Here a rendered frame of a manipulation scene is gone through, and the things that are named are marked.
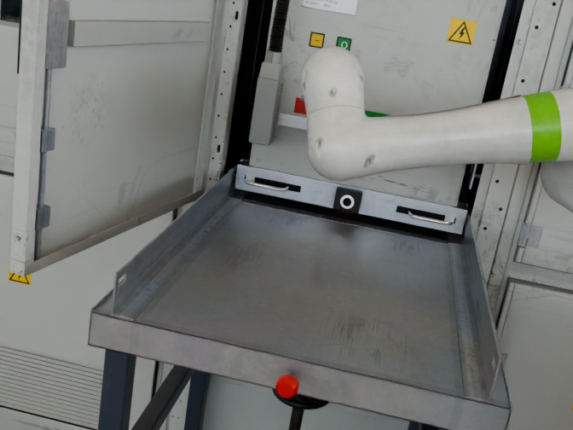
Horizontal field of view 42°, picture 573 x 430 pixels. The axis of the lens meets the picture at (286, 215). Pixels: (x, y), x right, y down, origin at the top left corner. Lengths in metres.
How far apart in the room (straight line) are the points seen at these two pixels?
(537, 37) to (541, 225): 0.40
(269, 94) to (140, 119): 0.29
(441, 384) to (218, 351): 0.32
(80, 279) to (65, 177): 0.63
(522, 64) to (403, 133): 0.48
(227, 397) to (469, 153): 0.98
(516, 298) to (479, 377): 0.62
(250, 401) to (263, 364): 0.84
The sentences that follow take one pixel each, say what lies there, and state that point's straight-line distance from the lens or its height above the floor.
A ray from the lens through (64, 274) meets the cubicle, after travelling 1.93.
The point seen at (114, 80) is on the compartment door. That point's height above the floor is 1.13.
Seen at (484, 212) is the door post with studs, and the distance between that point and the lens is 1.70.
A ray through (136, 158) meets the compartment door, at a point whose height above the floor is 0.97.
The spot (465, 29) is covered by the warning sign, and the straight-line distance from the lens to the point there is 1.68.
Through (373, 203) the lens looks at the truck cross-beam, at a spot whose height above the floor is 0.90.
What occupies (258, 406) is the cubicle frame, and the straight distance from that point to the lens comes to 1.94.
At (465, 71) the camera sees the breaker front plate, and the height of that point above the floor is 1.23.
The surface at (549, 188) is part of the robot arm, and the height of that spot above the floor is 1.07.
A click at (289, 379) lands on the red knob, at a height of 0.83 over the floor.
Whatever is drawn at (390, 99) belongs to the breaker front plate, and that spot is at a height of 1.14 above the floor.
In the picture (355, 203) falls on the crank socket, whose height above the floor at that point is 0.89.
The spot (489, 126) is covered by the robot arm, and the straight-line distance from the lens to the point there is 1.25.
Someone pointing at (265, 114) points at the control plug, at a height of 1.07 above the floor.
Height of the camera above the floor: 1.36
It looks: 18 degrees down
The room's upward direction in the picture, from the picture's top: 10 degrees clockwise
